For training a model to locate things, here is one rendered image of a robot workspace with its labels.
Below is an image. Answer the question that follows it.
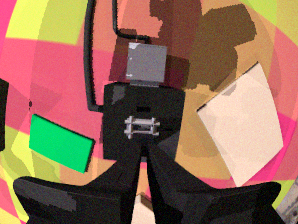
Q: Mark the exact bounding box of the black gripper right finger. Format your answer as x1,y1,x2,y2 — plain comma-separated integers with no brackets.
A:
146,143,282,224

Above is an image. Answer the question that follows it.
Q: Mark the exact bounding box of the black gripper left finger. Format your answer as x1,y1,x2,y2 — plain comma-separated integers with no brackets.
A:
12,143,142,224

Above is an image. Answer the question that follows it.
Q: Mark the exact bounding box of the green rectangular block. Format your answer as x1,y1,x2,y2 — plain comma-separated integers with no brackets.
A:
29,113,93,175

